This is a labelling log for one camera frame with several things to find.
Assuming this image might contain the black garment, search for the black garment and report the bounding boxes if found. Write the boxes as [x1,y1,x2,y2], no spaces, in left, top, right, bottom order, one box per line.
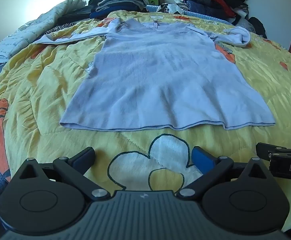
[58,6,93,25]

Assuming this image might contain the yellow printed quilt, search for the yellow printed quilt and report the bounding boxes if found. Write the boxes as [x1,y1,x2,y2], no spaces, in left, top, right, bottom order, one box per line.
[0,10,291,230]

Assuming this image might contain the black bag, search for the black bag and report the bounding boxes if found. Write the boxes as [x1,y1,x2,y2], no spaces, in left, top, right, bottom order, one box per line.
[248,17,267,38]

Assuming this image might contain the navy jacket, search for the navy jacket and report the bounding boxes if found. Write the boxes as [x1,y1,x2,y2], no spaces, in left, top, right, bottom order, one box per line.
[185,0,233,18]

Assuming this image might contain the light blue knitted blanket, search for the light blue knitted blanket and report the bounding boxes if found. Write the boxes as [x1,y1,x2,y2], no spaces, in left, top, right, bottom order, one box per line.
[145,4,238,25]

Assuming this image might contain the stack of dark folded clothes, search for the stack of dark folded clothes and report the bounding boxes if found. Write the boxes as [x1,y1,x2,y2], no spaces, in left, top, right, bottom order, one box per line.
[89,0,147,19]

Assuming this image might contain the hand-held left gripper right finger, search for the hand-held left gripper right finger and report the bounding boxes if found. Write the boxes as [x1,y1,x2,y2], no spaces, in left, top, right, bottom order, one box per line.
[177,145,273,202]

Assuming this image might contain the white plastic bag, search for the white plastic bag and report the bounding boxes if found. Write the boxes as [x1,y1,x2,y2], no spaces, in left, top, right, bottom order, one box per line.
[164,4,186,14]

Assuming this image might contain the zebra striped cloth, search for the zebra striped cloth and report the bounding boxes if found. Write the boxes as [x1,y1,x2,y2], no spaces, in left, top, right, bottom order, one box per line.
[39,21,77,37]

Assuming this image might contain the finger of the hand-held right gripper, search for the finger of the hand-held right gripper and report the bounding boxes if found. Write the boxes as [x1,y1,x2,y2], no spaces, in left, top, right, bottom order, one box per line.
[256,142,291,156]

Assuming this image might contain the white quilted blanket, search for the white quilted blanket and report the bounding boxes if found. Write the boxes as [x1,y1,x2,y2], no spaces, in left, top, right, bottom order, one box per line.
[0,0,86,64]

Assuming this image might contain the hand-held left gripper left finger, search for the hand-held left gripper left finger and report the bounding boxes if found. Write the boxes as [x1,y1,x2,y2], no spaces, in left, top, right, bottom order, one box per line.
[11,147,111,202]

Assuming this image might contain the light blue shirt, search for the light blue shirt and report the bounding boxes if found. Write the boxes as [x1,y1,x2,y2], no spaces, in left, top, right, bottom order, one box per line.
[33,17,276,132]

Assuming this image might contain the white crumpled clothes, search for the white crumpled clothes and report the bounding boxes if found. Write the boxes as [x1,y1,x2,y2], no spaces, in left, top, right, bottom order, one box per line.
[233,5,253,30]

